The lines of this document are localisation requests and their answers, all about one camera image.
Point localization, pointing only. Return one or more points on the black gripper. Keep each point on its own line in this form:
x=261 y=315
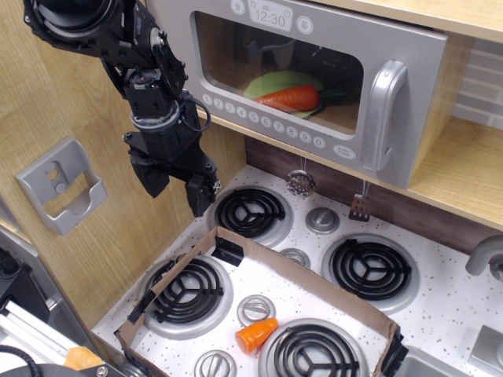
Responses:
x=170 y=147

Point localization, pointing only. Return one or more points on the silver microwave door handle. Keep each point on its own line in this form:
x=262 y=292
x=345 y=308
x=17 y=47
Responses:
x=377 y=144

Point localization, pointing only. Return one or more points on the grey toy microwave door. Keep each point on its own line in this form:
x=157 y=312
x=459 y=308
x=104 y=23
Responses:
x=349 y=88

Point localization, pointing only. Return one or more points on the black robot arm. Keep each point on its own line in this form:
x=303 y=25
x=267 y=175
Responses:
x=135 y=53

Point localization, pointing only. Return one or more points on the orange toy carrot in microwave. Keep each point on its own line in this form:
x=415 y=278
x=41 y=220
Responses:
x=300 y=98

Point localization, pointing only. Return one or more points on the wooden microwave cabinet shelf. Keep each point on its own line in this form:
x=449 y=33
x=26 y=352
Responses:
x=456 y=167

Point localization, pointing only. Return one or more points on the back left black burner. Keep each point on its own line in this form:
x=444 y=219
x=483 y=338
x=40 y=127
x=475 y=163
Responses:
x=259 y=214

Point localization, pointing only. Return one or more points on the black burner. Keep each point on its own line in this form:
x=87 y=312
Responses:
x=193 y=303
x=259 y=214
x=311 y=347
x=376 y=269

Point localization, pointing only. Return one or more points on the front left black burner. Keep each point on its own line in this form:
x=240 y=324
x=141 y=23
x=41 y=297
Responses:
x=193 y=303

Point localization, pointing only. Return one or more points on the hanging silver skimmer spoon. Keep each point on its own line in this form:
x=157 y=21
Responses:
x=299 y=182

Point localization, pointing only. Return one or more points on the light green toy plate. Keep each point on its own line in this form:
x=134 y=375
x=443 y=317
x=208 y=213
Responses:
x=279 y=80

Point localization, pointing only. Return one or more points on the middle small grey knob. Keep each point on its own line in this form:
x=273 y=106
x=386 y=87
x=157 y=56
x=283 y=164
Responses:
x=297 y=256

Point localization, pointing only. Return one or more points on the centre grey knob near carrot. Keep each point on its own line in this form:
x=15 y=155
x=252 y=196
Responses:
x=255 y=308

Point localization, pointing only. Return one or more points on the back centre grey knob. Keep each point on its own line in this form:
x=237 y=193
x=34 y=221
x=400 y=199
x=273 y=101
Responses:
x=322 y=220

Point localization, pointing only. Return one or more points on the orange carrot piece on stove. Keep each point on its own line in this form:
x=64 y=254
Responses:
x=253 y=336

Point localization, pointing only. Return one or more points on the front grey knob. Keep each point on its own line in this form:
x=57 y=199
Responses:
x=215 y=363

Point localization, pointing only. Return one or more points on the hanging brown toy spatula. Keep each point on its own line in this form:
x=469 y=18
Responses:
x=361 y=205

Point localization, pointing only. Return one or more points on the front right black burner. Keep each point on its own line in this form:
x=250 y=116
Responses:
x=311 y=347

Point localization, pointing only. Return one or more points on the back right black burner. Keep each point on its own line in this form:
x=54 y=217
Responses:
x=376 y=269

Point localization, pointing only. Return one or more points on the brown cardboard barrier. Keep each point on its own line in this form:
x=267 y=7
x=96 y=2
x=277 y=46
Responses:
x=296 y=292

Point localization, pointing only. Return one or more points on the grey toy sink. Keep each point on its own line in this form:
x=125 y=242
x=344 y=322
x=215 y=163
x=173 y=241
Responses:
x=485 y=359

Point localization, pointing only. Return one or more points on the grey toy faucet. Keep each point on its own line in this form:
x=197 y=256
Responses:
x=487 y=252

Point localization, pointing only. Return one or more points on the grey wall holder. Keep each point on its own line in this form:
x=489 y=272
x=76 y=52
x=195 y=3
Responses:
x=53 y=173

